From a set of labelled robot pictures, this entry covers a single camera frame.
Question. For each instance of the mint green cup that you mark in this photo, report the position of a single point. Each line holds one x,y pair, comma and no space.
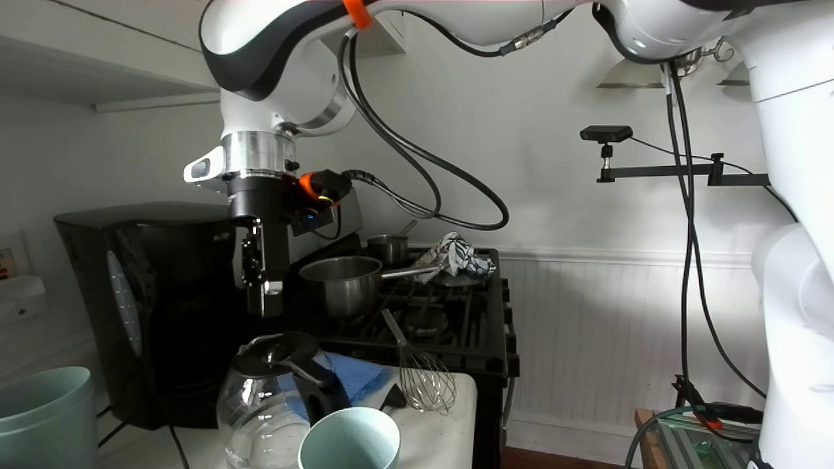
348,444

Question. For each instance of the crumpled white grey towel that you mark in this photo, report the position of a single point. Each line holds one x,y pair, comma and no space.
456,260

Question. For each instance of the green translucent container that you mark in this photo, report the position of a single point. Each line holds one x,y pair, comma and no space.
694,446

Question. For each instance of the black coffee maker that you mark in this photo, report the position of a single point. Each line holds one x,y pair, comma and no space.
174,287

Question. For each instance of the large steel pot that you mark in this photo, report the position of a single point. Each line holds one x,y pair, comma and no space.
343,290

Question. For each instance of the black orange wrist camera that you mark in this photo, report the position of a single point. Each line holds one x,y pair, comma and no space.
327,185

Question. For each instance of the glass kettle with black lid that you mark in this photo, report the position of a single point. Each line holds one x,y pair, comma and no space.
252,416

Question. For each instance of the small steel pot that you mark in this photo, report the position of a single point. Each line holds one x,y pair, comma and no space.
391,251

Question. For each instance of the white wall shelf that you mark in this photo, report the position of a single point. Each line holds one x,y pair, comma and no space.
86,61

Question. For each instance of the mint green bucket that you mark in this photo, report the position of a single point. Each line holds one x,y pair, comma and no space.
43,426

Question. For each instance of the black stove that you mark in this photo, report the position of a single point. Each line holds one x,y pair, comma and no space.
459,338

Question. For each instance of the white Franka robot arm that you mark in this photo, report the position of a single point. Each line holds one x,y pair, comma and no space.
523,15

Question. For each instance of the blue cloth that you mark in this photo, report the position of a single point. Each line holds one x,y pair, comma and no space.
356,377

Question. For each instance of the white table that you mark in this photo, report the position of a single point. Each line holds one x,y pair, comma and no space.
439,432

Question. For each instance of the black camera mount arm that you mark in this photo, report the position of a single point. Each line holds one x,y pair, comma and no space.
661,172

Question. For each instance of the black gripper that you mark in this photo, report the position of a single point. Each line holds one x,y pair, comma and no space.
262,198

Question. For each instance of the black camera on mount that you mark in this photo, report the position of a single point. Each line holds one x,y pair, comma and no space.
605,132

